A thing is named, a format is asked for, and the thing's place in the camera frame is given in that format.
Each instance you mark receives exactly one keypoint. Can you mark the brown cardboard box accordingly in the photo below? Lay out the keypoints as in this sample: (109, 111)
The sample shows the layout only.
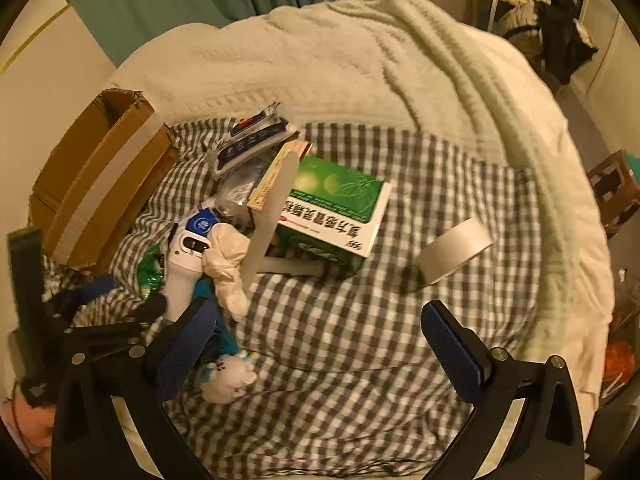
(100, 170)

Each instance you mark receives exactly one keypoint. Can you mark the grey checkered bedsheet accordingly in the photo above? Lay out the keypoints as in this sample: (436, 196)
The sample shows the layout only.
(350, 340)

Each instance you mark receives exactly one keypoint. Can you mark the orange bag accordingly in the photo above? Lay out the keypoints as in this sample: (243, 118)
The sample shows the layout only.
(615, 360)

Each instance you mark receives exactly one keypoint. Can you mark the wet wipes packet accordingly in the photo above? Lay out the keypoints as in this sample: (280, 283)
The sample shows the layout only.
(250, 140)

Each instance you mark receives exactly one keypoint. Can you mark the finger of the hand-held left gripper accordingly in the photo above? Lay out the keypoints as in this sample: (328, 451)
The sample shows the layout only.
(147, 310)
(100, 287)

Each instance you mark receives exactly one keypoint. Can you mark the green snack packet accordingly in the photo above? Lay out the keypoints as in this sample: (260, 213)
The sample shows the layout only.
(150, 275)

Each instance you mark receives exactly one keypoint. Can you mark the white cloth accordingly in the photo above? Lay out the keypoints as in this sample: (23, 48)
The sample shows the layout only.
(225, 260)

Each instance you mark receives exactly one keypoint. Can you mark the cream quilted blanket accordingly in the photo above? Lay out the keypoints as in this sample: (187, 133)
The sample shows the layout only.
(400, 85)

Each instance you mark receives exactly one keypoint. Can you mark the grey tape roll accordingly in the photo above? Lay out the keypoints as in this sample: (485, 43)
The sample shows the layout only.
(450, 250)

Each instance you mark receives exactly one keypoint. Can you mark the teal fabric item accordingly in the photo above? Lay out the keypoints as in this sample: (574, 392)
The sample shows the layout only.
(222, 342)

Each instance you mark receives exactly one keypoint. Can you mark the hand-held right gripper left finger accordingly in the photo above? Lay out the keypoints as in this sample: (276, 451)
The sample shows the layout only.
(182, 355)

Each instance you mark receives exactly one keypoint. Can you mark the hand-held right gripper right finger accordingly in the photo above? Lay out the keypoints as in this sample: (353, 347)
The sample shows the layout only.
(450, 350)

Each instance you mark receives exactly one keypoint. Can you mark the white handheld device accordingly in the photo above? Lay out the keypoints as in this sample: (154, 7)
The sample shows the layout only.
(180, 270)

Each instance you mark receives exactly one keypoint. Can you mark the blue tissue packet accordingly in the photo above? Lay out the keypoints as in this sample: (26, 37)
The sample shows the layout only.
(200, 222)

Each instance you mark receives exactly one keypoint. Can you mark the green medicine box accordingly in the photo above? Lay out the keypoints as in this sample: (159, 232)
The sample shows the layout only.
(340, 200)

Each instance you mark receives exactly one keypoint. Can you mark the teal curtain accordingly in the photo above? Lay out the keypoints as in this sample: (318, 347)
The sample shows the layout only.
(175, 0)

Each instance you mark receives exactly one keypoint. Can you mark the wooden stool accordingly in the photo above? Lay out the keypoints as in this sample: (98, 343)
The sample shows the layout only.
(607, 190)

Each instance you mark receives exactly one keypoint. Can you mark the white plush toy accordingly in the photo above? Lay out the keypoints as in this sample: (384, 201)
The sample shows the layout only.
(227, 377)

